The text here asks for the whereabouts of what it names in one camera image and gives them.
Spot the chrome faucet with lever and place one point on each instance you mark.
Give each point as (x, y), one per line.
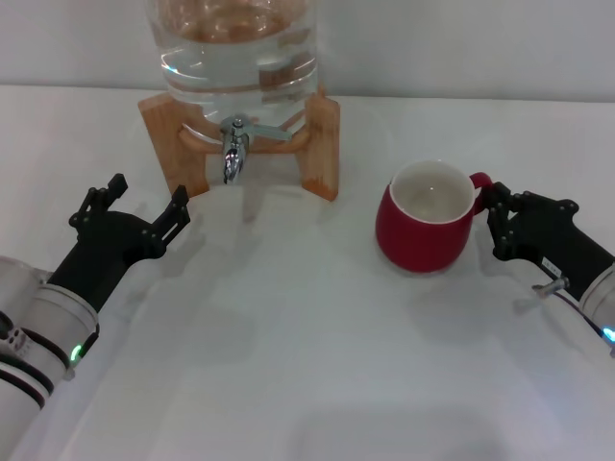
(234, 153)

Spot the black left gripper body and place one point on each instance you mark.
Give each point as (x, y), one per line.
(108, 245)

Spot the wooden dispenser stand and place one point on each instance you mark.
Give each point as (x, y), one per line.
(322, 144)

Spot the clear glass water dispenser jar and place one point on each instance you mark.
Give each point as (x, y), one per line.
(230, 62)

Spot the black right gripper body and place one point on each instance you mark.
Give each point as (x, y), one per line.
(552, 235)

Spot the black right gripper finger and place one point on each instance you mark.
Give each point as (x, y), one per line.
(502, 194)
(502, 230)

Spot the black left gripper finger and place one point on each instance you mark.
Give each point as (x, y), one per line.
(118, 184)
(175, 213)

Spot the red cup with white inside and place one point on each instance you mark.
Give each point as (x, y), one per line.
(418, 240)

